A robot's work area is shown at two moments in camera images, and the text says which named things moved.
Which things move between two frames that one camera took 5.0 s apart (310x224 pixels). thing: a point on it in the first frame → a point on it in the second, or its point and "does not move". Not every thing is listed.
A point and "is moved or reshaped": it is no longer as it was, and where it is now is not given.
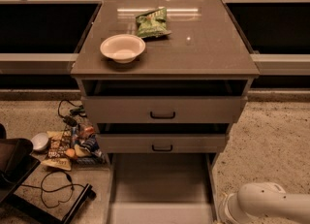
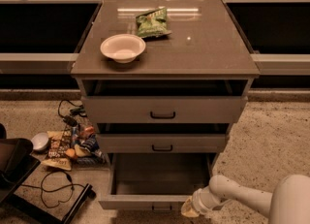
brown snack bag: [59, 143] does not move
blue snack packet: [91, 144] does not move
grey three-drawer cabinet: [164, 76] does not move
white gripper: [225, 208] → [198, 204]
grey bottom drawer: [162, 188] is moved or reshaped
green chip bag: [152, 23] does not move
